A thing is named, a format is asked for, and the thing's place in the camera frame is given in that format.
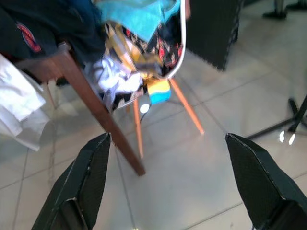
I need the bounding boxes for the black foam mat stack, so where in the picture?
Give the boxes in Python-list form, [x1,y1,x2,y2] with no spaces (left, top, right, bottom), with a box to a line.
[186,0,243,71]

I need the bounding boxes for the black red patterned garment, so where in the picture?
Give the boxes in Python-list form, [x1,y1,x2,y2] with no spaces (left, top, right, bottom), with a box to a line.
[119,21,185,75]

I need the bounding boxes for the yellow blue cloth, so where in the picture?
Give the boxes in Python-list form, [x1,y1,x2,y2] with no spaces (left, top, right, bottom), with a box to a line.
[146,80,172,106]

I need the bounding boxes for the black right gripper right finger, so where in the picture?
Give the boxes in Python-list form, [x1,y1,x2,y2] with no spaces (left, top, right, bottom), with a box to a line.
[224,133,307,230]

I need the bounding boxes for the teal cloth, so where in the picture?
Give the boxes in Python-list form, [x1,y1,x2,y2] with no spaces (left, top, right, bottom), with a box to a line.
[97,0,180,41]

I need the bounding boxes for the brown wooden table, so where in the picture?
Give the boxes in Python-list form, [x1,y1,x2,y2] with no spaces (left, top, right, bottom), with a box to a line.
[0,42,146,177]

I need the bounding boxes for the white crumpled garment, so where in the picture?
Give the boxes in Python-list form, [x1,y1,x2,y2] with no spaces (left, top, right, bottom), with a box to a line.
[85,56,144,106]

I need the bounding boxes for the navy garment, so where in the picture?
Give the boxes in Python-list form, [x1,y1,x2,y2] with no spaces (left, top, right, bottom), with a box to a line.
[0,0,104,60]

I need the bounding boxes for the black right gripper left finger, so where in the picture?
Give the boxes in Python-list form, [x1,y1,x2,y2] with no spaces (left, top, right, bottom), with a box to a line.
[31,133,111,230]

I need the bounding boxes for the yellow black striped cloth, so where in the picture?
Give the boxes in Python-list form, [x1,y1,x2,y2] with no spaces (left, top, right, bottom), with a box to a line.
[103,23,164,75]

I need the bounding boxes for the white chair orange legs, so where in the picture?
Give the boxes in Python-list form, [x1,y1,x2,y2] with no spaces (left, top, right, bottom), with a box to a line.
[112,0,205,159]

